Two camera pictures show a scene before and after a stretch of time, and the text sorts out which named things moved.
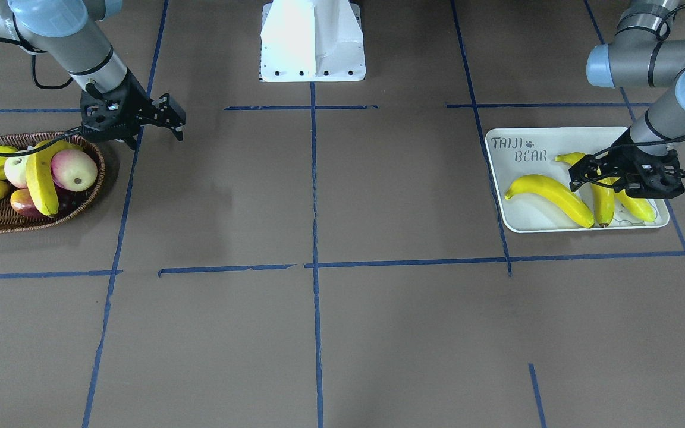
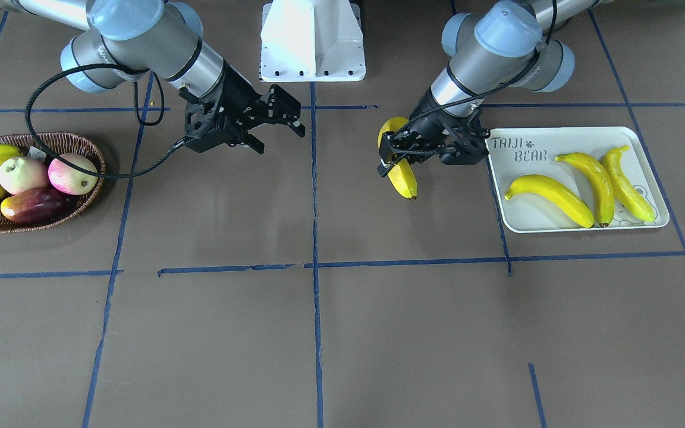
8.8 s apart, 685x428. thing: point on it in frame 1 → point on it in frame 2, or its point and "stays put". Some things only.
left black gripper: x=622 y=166 → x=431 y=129
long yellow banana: x=558 y=191 stays put
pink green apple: x=73 y=170 stays put
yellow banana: x=603 y=197 stays put
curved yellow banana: x=40 y=179 → x=403 y=176
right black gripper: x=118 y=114 → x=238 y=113
